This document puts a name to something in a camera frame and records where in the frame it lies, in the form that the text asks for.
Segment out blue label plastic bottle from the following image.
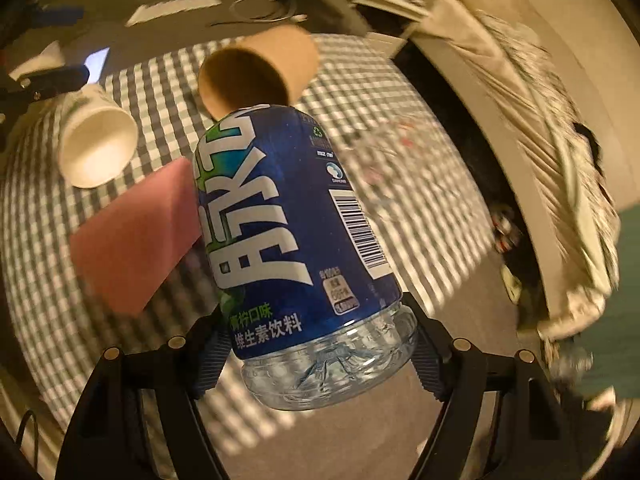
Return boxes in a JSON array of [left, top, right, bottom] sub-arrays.
[[193, 104, 416, 411]]

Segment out white green paper cup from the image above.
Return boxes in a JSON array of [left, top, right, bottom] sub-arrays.
[[56, 84, 139, 188]]

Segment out pink faceted cup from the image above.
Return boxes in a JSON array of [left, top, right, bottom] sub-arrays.
[[70, 157, 201, 316]]

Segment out brown paper cup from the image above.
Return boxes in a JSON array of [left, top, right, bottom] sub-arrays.
[[198, 25, 320, 119]]

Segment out clear glass cup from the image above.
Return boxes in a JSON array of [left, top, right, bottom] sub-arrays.
[[338, 113, 442, 190]]

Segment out checkered tablecloth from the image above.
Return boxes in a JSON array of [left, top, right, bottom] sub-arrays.
[[0, 32, 497, 480]]

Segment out green slipper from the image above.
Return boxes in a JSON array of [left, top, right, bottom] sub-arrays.
[[500, 264, 523, 304]]

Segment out white tissue strip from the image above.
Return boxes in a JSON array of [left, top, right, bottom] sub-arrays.
[[125, 0, 221, 27]]

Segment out red white sneakers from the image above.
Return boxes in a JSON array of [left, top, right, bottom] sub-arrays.
[[489, 204, 523, 254]]

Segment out white bed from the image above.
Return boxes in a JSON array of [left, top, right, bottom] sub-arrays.
[[416, 0, 639, 340]]

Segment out white charging cable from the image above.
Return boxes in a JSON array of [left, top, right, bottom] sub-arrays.
[[207, 0, 309, 28]]

